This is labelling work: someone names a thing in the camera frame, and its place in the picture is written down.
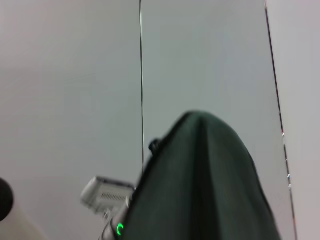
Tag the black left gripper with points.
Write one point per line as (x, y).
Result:
(154, 145)

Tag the yellow grey towel black trim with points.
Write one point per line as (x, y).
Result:
(205, 180)

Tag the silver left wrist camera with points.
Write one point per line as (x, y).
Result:
(107, 193)

